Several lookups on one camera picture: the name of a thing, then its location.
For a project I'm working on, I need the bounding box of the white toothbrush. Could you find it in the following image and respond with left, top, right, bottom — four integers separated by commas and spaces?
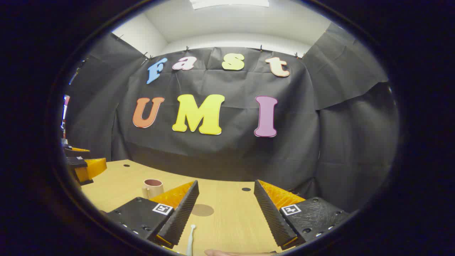
186, 224, 197, 256

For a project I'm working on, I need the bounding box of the bright screen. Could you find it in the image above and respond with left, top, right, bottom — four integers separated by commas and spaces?
62, 94, 70, 139

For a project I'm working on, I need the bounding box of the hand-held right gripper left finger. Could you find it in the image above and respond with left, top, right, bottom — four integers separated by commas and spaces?
106, 180, 200, 249

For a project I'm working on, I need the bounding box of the wooden desktop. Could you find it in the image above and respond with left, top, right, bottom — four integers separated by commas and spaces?
81, 159, 306, 256

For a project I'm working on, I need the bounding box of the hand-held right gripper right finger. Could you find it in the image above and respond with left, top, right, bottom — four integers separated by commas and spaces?
253, 180, 351, 250

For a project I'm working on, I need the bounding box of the black backdrop cloth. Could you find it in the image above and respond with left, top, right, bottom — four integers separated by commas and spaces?
64, 22, 400, 214

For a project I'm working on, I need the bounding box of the round brown coaster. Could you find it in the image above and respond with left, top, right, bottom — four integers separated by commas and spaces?
191, 204, 215, 217

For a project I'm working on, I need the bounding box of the beige cup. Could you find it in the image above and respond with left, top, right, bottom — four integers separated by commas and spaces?
142, 179, 165, 199

